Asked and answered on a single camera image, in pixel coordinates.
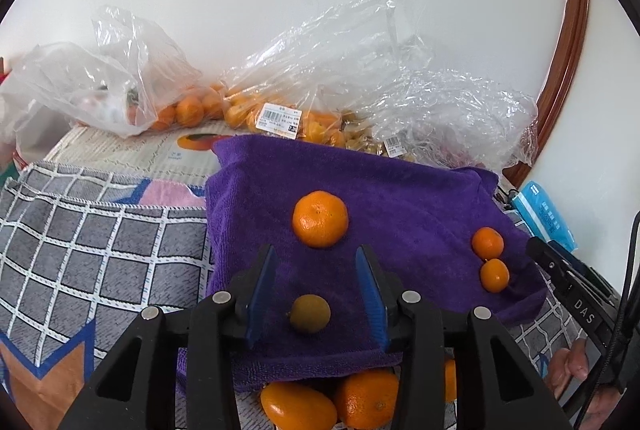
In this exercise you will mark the blue tissue packet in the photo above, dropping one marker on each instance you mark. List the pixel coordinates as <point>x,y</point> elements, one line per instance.
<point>539,213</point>

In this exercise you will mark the brown wooden door frame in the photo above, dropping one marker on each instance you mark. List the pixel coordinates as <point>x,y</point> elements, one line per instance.
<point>562,69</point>

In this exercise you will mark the purple towel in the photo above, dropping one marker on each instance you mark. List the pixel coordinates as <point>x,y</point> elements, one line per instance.
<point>418,220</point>

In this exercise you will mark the crumpled clear bag right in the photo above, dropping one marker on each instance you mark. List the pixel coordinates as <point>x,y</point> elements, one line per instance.
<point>447,119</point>

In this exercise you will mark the small orange kumquat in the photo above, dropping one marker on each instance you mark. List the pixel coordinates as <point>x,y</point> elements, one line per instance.
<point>494,276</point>

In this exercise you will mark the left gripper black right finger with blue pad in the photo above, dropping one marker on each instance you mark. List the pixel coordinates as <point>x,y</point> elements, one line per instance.
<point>497,387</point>

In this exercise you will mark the clear bag of oranges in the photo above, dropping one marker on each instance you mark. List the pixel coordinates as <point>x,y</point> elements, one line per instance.
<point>137,79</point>

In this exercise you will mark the person's hand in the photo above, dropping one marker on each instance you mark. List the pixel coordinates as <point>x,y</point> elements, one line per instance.
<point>567,364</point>

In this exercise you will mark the oval orange kumquat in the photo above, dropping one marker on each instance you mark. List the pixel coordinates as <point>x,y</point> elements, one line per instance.
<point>294,406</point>

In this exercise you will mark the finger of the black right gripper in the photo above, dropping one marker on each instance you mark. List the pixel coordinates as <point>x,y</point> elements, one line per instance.
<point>550,257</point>

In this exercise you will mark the grey checked blanket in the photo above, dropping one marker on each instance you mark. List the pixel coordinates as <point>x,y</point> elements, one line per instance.
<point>79,259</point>

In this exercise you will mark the small orange tangerine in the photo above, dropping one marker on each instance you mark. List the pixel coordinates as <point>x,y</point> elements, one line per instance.
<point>450,375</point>

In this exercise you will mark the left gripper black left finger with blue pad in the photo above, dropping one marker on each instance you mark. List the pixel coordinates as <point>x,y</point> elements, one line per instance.
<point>134,387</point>

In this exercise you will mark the round orange tangerine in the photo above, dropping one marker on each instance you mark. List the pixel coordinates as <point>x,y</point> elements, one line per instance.
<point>367,400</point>

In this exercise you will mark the white plastic bag left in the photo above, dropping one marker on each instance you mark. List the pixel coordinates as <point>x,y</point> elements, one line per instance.
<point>29,130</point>

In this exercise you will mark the clear bag with label kumquats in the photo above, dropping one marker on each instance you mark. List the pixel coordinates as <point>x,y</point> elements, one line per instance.
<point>327,70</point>

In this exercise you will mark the yellow-green small fruit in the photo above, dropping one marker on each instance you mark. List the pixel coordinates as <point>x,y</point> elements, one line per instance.
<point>310,313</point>

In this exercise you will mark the large orange mandarin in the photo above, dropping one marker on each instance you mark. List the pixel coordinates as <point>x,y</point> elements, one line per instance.
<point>320,219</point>

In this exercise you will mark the white fruit carton box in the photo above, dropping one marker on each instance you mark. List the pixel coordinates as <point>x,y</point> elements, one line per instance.
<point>179,154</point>

